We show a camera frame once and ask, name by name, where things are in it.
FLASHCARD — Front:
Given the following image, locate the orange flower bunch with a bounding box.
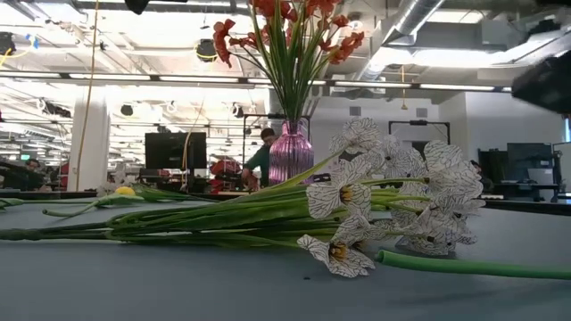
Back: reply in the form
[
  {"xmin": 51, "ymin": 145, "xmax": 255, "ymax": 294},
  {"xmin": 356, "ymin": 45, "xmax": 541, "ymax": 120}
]
[{"xmin": 212, "ymin": 0, "xmax": 366, "ymax": 135}]

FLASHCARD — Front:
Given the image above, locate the small white flower bunch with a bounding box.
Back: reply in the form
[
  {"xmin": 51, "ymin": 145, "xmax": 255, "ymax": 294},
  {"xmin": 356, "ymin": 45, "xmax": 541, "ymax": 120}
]
[{"xmin": 98, "ymin": 162, "xmax": 135, "ymax": 196}]

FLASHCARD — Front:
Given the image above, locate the yellow tulip with green stem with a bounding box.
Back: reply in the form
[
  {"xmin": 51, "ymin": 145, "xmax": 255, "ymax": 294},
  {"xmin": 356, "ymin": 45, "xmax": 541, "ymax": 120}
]
[{"xmin": 43, "ymin": 185, "xmax": 218, "ymax": 219}]

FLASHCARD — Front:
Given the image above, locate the pink ribbed glass vase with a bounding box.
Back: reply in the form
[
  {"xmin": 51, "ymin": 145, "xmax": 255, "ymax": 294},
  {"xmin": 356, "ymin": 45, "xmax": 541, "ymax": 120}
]
[{"xmin": 267, "ymin": 119, "xmax": 316, "ymax": 187}]

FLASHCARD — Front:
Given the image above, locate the large white veined flower bunch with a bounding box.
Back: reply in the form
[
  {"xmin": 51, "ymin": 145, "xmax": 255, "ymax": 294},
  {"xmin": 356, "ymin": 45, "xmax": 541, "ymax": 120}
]
[{"xmin": 0, "ymin": 116, "xmax": 487, "ymax": 280}]

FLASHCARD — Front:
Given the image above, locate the dark desk monitor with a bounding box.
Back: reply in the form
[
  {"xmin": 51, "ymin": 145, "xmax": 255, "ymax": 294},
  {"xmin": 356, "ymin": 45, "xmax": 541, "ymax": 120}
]
[{"xmin": 506, "ymin": 142, "xmax": 555, "ymax": 185}]

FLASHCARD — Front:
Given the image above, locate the black ceiling dome device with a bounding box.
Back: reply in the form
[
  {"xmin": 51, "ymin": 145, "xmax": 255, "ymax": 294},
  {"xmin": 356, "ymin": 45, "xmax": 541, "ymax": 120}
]
[{"xmin": 195, "ymin": 38, "xmax": 219, "ymax": 63}]

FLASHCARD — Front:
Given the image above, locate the white building pillar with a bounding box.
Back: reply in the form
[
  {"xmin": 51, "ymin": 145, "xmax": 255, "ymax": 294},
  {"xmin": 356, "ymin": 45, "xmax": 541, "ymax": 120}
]
[{"xmin": 68, "ymin": 91, "xmax": 112, "ymax": 193}]

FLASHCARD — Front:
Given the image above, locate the black computer monitor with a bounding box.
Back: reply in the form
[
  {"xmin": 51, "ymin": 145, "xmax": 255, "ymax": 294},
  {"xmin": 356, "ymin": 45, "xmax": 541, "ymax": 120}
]
[{"xmin": 145, "ymin": 131, "xmax": 209, "ymax": 171}]

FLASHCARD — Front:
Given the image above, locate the long ceiling light strip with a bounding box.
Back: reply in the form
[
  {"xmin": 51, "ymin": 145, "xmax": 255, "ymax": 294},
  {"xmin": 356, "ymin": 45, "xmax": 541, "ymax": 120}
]
[{"xmin": 0, "ymin": 70, "xmax": 513, "ymax": 93}]

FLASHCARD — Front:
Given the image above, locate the red background equipment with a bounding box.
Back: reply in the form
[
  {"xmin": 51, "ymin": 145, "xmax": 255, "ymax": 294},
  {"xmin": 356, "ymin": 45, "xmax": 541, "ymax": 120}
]
[{"xmin": 208, "ymin": 158, "xmax": 243, "ymax": 193}]

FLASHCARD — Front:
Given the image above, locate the person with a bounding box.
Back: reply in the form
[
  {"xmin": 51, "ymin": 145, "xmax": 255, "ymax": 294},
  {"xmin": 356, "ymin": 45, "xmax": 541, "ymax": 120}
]
[
  {"xmin": 242, "ymin": 128, "xmax": 278, "ymax": 189},
  {"xmin": 24, "ymin": 158, "xmax": 46, "ymax": 191}
]

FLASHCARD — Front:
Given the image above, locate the yellow hanging cord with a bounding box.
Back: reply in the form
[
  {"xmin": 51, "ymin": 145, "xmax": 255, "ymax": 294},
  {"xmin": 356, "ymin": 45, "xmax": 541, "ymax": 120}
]
[{"xmin": 74, "ymin": 0, "xmax": 101, "ymax": 193}]

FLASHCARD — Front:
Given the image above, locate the silver slanted air duct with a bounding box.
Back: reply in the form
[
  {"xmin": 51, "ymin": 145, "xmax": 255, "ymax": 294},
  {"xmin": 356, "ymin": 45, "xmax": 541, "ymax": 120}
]
[{"xmin": 356, "ymin": 0, "xmax": 447, "ymax": 81}]

